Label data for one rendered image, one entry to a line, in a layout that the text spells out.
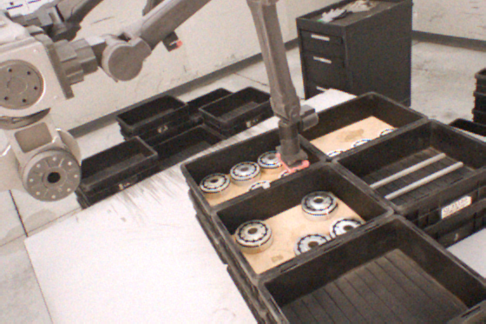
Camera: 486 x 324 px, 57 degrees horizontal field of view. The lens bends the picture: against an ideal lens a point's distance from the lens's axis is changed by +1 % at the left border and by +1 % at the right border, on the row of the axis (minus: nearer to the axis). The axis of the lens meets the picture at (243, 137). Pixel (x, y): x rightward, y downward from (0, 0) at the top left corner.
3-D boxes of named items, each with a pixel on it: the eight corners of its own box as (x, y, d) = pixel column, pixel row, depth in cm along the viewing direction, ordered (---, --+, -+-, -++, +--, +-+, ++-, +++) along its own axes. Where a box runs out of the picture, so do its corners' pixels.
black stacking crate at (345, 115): (331, 191, 141) (329, 162, 135) (286, 153, 165) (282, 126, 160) (430, 148, 152) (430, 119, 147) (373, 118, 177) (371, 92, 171)
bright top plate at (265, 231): (241, 251, 118) (241, 249, 118) (231, 228, 127) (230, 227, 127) (276, 238, 120) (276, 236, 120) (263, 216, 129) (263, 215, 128)
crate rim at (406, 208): (397, 219, 111) (397, 212, 110) (329, 167, 136) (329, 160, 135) (515, 162, 122) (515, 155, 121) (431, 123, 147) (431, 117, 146)
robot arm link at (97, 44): (75, 41, 90) (82, 48, 87) (121, 27, 95) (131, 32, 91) (88, 82, 96) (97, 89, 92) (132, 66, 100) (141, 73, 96)
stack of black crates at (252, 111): (237, 188, 267) (223, 122, 245) (213, 169, 290) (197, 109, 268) (288, 160, 284) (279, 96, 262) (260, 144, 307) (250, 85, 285)
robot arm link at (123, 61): (234, -71, 103) (260, -69, 96) (256, -20, 112) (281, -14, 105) (82, 48, 94) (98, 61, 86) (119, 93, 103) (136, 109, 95)
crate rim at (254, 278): (255, 288, 100) (253, 281, 99) (210, 217, 125) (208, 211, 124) (397, 219, 111) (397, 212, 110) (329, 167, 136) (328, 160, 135)
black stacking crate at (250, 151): (217, 242, 130) (209, 212, 124) (187, 193, 154) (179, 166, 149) (331, 191, 141) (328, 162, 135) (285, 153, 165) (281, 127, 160)
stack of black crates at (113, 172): (113, 257, 232) (83, 188, 211) (95, 230, 255) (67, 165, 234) (180, 220, 249) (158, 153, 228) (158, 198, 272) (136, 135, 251)
